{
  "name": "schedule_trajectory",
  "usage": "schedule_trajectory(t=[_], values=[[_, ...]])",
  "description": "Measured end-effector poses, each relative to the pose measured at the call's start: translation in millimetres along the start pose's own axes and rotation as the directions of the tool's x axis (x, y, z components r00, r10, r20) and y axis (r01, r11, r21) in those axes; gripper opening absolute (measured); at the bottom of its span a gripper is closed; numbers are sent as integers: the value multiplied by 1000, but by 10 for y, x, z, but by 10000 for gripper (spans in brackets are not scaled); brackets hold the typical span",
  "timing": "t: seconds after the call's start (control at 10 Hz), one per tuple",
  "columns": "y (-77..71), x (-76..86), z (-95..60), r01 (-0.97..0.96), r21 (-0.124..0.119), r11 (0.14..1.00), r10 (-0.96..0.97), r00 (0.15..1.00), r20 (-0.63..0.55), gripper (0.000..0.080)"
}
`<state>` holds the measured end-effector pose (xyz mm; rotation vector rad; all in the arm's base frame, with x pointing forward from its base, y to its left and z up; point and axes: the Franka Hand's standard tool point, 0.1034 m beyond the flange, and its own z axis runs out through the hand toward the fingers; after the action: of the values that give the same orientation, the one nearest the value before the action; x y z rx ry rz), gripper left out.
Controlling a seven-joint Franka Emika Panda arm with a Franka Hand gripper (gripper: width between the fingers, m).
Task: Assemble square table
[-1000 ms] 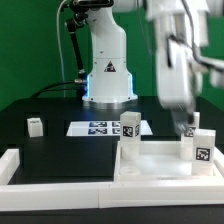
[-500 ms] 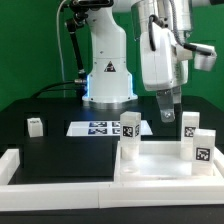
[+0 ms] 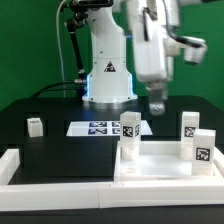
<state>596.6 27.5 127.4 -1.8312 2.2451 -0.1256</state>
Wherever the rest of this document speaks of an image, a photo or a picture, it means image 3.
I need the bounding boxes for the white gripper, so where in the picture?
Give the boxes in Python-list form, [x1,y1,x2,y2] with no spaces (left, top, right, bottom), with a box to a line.
[126,0,207,116]

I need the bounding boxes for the white hanging cable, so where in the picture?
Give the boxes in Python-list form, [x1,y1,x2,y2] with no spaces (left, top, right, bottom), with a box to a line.
[55,0,69,98]

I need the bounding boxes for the white U-shaped obstacle fence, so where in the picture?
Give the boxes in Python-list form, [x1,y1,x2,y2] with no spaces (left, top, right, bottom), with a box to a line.
[0,149,224,211]

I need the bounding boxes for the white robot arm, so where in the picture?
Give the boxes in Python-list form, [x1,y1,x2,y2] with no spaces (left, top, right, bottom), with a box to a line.
[83,0,221,115]

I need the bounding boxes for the white square tabletop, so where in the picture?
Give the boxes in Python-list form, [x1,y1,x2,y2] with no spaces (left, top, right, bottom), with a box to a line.
[114,141,224,182]

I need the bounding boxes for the white marker tag sheet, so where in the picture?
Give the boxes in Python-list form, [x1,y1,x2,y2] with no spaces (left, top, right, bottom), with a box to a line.
[66,119,154,137]

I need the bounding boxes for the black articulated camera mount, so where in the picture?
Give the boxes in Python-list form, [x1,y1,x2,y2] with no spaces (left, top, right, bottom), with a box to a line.
[65,0,113,98]

